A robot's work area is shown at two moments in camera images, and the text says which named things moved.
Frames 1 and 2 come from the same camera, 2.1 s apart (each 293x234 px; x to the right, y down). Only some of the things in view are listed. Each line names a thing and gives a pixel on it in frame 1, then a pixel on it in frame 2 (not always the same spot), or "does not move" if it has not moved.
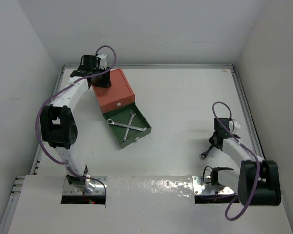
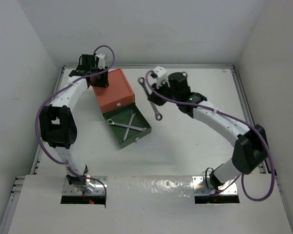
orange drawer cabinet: x=119 y=94 does not move
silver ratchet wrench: x=203 y=155 to x=158 y=116
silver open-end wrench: x=111 y=122 does not move
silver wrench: x=132 y=115 does not move
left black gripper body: x=101 y=80 does not move
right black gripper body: x=211 y=140 to x=165 y=89
